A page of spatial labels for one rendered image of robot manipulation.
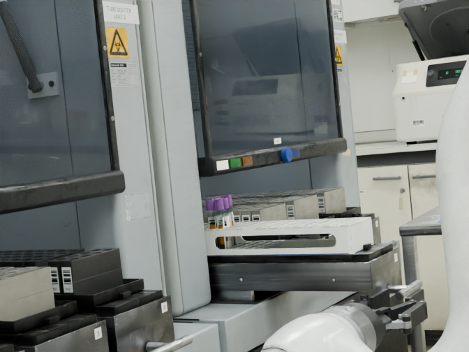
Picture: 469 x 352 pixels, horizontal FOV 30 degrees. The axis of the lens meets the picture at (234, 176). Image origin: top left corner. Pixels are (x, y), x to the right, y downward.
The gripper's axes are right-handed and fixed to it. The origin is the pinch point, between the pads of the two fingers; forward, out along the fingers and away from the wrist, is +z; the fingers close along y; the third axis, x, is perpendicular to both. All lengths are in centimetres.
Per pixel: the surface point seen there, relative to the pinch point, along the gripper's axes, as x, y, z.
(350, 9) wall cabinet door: -81, 112, 268
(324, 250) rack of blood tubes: -7.6, 13.9, 4.7
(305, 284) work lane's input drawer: -2.1, 17.3, 3.0
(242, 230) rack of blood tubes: -11.3, 29.5, 4.7
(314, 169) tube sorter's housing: -18, 42, 63
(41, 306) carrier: -8, 34, -43
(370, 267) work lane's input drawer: -5.0, 5.2, 3.0
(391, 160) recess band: -8, 89, 243
